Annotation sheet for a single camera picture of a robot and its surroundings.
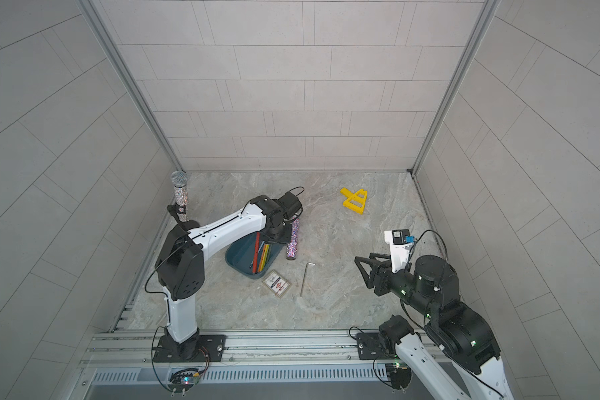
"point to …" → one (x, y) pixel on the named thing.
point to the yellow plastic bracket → (354, 197)
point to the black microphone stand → (185, 225)
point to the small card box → (277, 283)
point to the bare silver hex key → (307, 266)
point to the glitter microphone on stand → (179, 179)
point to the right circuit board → (400, 375)
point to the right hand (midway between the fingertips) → (360, 259)
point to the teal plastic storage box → (239, 255)
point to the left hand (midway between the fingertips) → (288, 241)
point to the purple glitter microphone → (292, 247)
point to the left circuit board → (182, 380)
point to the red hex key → (257, 252)
